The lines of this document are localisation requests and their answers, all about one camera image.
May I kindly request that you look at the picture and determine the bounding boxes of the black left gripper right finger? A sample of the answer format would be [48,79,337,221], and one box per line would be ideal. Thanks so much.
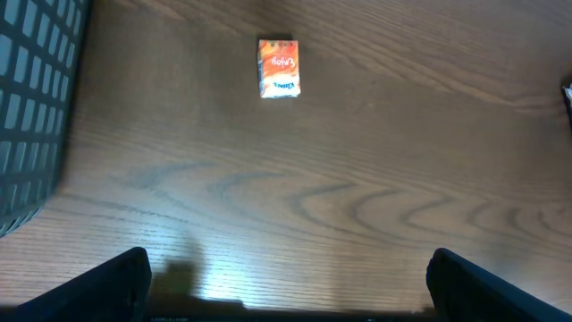
[425,248,571,322]

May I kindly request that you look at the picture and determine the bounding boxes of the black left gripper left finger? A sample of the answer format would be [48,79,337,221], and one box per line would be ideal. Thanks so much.
[1,247,152,322]

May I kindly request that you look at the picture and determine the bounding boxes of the orange tissue pack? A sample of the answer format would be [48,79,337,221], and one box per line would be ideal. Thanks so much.
[257,39,301,98]

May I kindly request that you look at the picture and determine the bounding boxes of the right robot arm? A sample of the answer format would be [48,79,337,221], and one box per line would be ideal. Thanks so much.
[561,84,572,126]

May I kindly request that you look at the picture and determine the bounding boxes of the grey plastic basket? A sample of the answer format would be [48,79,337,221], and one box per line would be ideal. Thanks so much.
[1,0,93,236]

